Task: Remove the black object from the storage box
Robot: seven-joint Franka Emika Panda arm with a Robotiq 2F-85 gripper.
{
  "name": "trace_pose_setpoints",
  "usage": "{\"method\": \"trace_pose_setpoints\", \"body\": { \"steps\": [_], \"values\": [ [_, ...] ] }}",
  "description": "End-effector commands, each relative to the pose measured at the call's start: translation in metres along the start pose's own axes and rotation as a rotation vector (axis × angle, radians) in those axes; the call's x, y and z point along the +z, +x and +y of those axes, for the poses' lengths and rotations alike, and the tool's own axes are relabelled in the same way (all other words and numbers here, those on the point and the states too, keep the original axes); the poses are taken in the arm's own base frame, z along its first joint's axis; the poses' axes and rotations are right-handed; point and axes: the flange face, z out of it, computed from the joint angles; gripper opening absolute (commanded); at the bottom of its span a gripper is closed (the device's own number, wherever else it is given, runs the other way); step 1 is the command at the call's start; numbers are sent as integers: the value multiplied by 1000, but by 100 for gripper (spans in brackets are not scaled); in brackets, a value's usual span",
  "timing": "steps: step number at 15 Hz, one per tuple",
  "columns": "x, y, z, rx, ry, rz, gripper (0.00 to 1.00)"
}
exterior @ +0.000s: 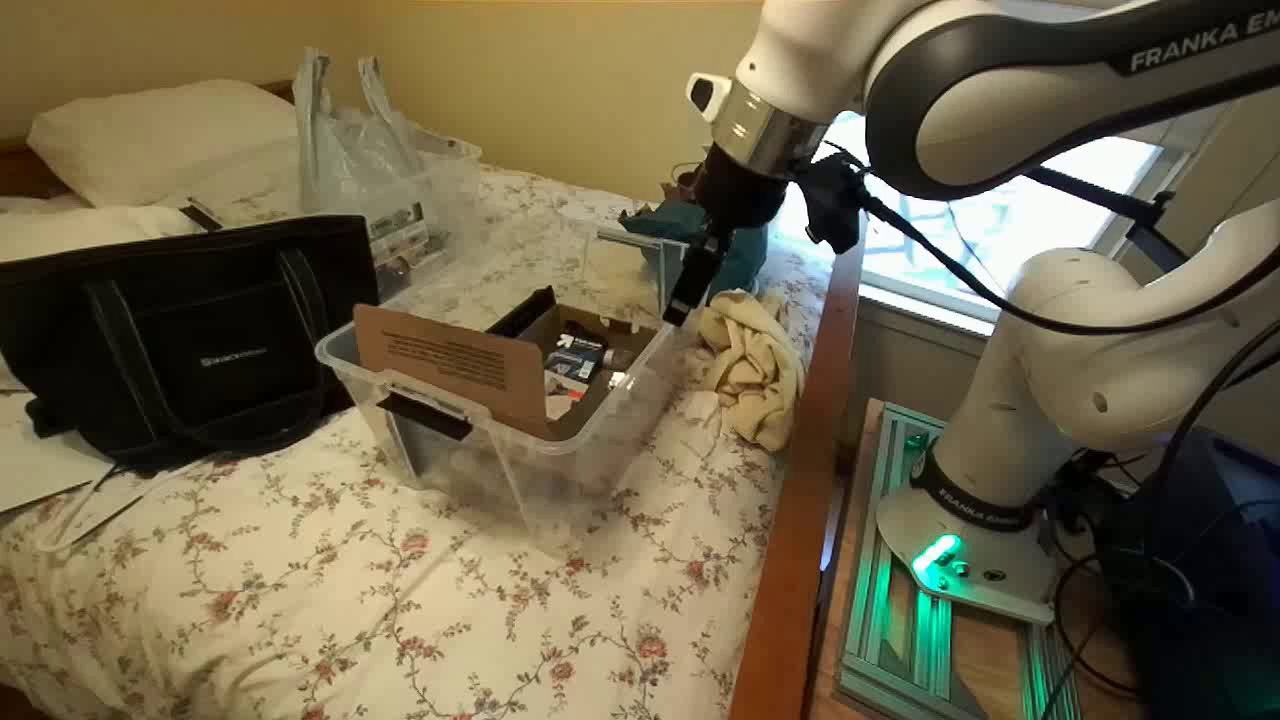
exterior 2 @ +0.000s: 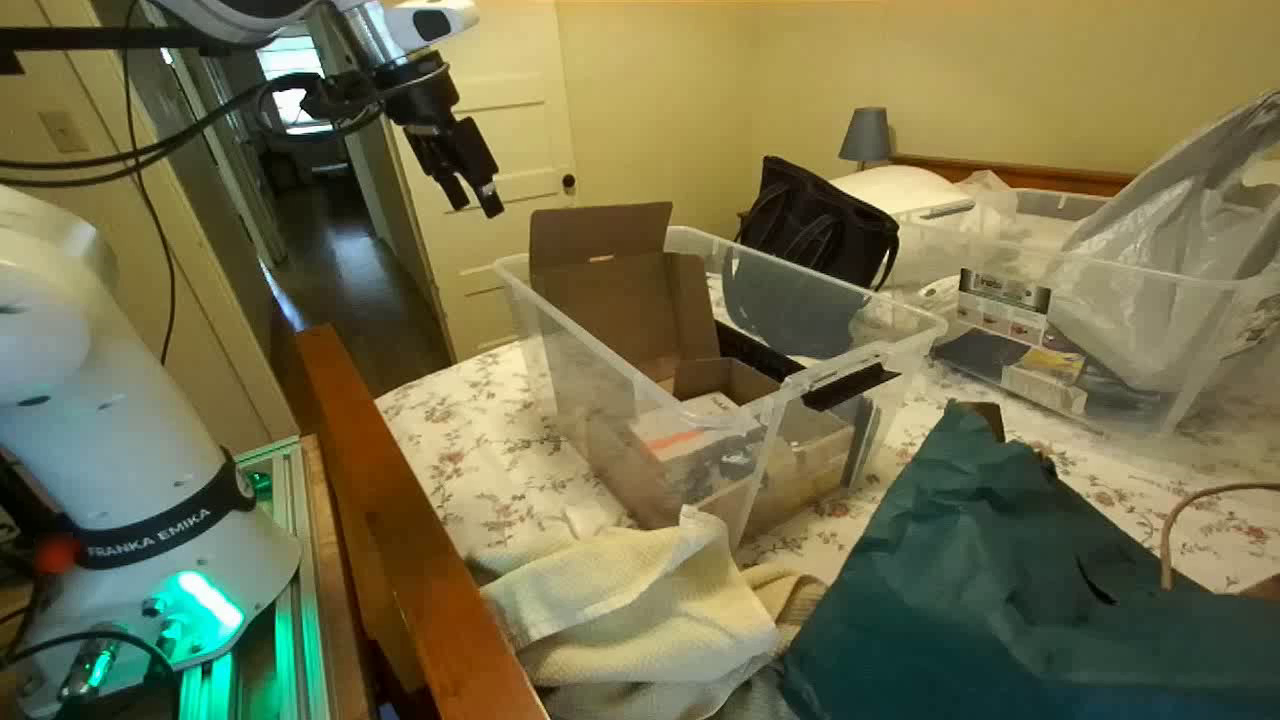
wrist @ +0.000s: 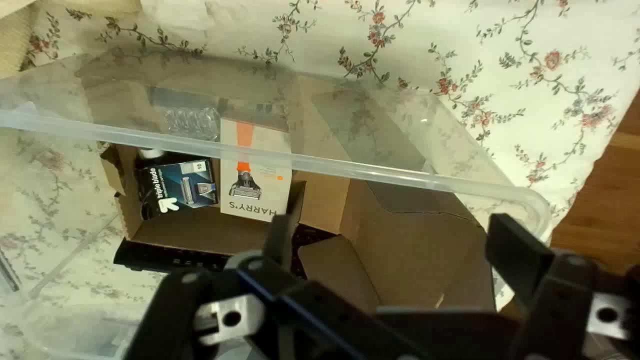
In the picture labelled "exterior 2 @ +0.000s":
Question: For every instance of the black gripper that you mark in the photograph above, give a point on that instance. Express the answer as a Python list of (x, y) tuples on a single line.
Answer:
[(421, 100)]

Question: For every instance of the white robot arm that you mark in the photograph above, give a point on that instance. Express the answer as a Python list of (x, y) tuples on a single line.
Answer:
[(158, 551)]

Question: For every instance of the clear plastic storage box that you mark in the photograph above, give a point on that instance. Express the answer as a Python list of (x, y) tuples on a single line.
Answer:
[(856, 349)]

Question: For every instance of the floral bed sheet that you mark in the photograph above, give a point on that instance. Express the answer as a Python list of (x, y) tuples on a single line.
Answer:
[(497, 474)]

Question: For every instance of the black tote bag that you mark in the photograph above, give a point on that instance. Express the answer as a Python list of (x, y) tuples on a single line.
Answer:
[(818, 224)]

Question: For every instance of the grey lamp shade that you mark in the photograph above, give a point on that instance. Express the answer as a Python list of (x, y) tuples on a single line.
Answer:
[(868, 138)]

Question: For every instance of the white pillow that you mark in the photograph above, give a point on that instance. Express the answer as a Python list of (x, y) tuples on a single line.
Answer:
[(906, 195)]

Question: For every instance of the wooden bed footboard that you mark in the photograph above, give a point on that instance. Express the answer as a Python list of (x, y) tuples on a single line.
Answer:
[(424, 635)]

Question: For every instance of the cream towel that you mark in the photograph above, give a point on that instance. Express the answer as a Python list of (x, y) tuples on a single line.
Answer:
[(648, 620)]

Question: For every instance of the wooden headboard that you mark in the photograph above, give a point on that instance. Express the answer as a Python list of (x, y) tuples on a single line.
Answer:
[(1025, 172)]

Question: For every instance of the teal fabric bag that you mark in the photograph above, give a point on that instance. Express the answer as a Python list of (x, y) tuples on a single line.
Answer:
[(990, 591)]

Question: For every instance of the clear plastic bag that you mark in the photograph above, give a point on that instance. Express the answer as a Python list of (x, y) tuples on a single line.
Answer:
[(1137, 284)]

